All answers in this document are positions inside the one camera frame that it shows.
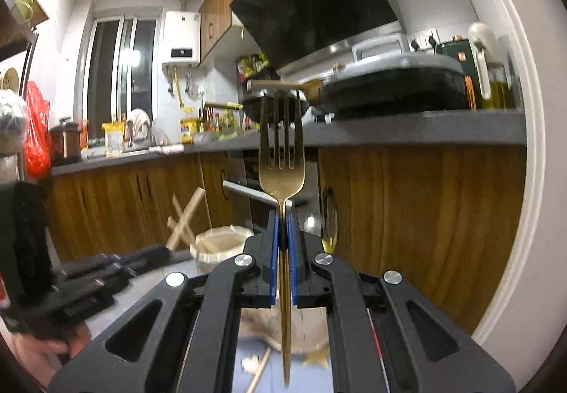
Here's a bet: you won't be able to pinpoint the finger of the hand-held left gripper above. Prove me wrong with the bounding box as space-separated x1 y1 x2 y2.
95 250 194 293
60 243 172 284

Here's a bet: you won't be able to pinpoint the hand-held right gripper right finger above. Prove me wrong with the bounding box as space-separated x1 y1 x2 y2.
286 211 517 393

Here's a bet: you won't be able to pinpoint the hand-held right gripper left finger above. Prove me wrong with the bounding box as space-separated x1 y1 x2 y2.
48 211 281 393

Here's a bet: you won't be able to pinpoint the floral ceramic utensil holder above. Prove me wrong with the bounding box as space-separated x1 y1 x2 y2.
190 216 339 354

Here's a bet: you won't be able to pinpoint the gold fork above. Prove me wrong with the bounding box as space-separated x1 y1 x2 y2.
258 89 306 389

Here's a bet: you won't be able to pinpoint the person's left hand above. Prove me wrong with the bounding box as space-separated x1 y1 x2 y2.
9 324 92 386

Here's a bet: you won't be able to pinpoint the black built-in oven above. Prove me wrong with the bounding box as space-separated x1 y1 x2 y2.
228 147 322 238

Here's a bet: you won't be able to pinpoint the red plastic bag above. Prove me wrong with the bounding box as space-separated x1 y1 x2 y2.
24 80 51 179

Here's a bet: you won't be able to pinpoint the blue cartoon printed cloth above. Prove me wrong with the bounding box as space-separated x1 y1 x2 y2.
84 264 337 393

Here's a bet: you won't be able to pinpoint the dark brown jar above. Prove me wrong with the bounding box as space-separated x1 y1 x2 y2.
50 117 83 165

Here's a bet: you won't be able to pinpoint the yellow food packet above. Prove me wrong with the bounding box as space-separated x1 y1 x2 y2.
103 122 125 157
179 118 200 143

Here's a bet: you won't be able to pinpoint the white cloth bundle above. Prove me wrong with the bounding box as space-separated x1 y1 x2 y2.
128 108 153 141

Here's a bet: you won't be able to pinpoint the wooden base cabinets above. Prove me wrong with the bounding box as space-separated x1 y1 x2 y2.
44 145 526 334

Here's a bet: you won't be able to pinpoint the row of sauce bottles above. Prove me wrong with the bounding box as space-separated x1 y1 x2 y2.
199 107 249 134

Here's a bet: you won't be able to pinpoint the grey kitchen countertop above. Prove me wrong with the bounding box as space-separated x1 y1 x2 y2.
50 110 528 176

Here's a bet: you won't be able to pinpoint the sliding glass window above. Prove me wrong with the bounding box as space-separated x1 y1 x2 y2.
75 14 159 128

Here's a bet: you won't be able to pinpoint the green snack packet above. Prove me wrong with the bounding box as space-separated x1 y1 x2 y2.
239 54 280 81

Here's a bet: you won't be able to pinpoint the black frying pan with lid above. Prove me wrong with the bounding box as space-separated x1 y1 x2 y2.
247 63 470 112

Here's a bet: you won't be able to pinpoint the grey pan lid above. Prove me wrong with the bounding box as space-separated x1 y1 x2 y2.
334 36 464 79

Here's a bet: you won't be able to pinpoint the white water heater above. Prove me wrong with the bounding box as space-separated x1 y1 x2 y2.
160 11 201 66

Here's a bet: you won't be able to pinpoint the cooking oil bottle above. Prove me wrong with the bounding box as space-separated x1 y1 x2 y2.
481 61 515 110

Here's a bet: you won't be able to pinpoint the silver oven handle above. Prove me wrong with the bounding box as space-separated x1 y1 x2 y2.
221 179 277 210

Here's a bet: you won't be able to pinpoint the black wok with wooden handle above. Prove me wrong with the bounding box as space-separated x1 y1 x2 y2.
204 92 309 123

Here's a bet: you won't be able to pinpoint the white wall socket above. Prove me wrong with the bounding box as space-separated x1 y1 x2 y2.
414 30 441 50

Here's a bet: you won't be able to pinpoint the white door frame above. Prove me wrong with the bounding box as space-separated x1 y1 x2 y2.
434 0 548 347

